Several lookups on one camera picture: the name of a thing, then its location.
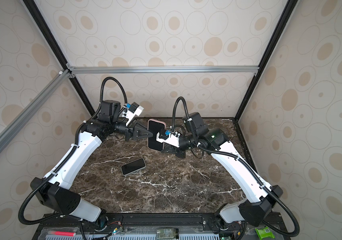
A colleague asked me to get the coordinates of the phone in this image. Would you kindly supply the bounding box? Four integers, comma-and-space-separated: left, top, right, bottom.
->
121, 158, 146, 176
148, 119, 166, 152

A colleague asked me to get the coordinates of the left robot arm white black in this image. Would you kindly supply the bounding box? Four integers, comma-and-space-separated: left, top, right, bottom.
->
31, 101, 153, 227

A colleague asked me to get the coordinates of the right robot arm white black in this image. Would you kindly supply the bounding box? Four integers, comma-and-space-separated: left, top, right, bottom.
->
155, 113, 283, 227

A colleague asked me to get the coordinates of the phone in clear case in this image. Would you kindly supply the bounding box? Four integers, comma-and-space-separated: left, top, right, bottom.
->
121, 158, 146, 176

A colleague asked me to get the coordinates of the small circuit board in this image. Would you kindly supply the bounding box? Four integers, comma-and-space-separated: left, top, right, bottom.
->
156, 228, 179, 240

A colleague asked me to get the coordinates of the pink marker pen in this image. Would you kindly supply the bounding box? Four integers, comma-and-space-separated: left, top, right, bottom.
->
48, 231, 77, 237

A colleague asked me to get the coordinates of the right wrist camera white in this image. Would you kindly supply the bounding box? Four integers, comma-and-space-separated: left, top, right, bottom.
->
156, 129, 180, 148

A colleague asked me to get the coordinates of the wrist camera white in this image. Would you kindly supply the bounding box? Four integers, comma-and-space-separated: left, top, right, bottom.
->
123, 102, 144, 126
156, 129, 180, 148

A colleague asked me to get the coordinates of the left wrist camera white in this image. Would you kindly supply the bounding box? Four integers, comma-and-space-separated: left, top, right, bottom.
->
123, 102, 144, 126

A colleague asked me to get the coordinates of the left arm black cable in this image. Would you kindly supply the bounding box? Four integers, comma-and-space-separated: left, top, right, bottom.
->
17, 76, 129, 226

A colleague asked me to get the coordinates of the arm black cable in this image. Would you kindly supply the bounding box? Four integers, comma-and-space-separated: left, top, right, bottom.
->
171, 96, 300, 238
17, 76, 129, 226

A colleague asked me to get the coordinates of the horizontal aluminium rail back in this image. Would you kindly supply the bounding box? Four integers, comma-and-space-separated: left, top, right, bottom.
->
69, 66, 259, 74

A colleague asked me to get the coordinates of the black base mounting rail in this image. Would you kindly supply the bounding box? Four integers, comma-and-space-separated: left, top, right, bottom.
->
33, 213, 285, 240

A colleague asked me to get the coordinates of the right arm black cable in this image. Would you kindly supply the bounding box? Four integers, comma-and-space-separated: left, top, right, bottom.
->
171, 96, 300, 238

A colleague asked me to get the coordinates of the diagonal aluminium rail left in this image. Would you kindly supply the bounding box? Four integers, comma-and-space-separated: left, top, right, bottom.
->
0, 70, 70, 153

